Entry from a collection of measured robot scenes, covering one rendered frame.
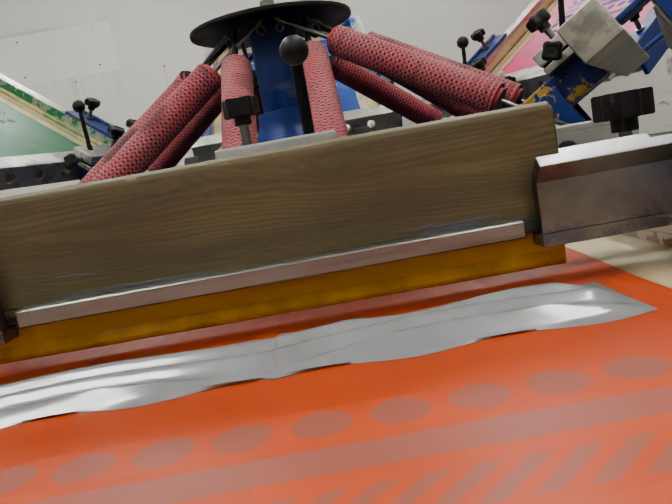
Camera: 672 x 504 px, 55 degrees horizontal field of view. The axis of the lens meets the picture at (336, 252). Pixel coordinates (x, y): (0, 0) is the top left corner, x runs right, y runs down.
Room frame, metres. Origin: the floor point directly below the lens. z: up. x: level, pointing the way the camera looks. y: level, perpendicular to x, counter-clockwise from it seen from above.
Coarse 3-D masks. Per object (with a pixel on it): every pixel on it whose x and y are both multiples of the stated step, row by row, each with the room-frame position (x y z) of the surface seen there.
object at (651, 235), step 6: (654, 228) 0.43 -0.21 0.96; (660, 228) 0.42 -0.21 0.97; (666, 228) 0.42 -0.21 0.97; (624, 234) 0.48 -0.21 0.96; (630, 234) 0.47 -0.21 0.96; (636, 234) 0.46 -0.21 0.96; (642, 234) 0.45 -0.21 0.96; (648, 234) 0.44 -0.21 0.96; (654, 234) 0.43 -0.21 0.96; (660, 234) 0.42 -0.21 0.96; (666, 234) 0.42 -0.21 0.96; (648, 240) 0.44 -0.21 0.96; (654, 240) 0.43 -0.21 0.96; (660, 240) 0.42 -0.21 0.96; (666, 240) 0.42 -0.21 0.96
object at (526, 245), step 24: (528, 240) 0.39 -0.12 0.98; (384, 264) 0.39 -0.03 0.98; (408, 264) 0.39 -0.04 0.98; (432, 264) 0.39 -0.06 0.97; (456, 264) 0.39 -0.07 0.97; (264, 288) 0.39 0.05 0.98; (288, 288) 0.39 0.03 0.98; (312, 288) 0.39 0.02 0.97; (120, 312) 0.39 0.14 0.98; (144, 312) 0.39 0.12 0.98; (168, 312) 0.39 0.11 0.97; (192, 312) 0.39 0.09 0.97; (24, 336) 0.39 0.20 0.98; (48, 336) 0.39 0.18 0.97
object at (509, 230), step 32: (512, 224) 0.37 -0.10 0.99; (320, 256) 0.37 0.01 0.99; (352, 256) 0.37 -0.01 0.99; (384, 256) 0.37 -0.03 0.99; (416, 256) 0.37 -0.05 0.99; (128, 288) 0.38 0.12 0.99; (160, 288) 0.37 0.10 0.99; (192, 288) 0.37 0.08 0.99; (224, 288) 0.37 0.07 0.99; (32, 320) 0.37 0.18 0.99; (64, 320) 0.37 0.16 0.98
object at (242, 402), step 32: (256, 320) 0.41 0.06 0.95; (96, 352) 0.40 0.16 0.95; (128, 352) 0.39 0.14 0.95; (160, 352) 0.37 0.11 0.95; (0, 384) 0.36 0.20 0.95; (256, 384) 0.28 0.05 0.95; (64, 416) 0.29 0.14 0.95; (96, 416) 0.28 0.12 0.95; (128, 416) 0.27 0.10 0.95; (160, 416) 0.26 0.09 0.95; (192, 416) 0.26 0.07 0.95; (224, 416) 0.25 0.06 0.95; (256, 416) 0.24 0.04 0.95; (0, 448) 0.26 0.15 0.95; (32, 448) 0.25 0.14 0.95; (64, 448) 0.25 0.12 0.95; (96, 448) 0.24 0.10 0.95
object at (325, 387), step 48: (432, 288) 0.41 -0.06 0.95; (480, 288) 0.39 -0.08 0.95; (624, 288) 0.33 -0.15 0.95; (528, 336) 0.28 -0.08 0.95; (576, 336) 0.27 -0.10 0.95; (624, 336) 0.26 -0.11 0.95; (288, 384) 0.28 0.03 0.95; (336, 384) 0.26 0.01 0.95; (384, 384) 0.25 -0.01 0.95; (432, 384) 0.25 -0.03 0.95
